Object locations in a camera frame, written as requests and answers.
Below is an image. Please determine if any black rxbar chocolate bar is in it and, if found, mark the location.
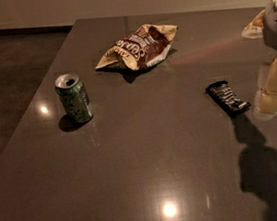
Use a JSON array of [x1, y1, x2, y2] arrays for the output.
[[205, 81, 251, 117]]

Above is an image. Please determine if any green soda can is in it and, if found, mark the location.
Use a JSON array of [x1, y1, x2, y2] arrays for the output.
[[55, 73, 94, 124]]

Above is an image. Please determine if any yellow snack bag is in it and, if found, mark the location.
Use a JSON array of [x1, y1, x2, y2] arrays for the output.
[[241, 9, 265, 39]]

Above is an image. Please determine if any brown chip bag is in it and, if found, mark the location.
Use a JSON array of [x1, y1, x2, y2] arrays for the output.
[[96, 24, 178, 71]]

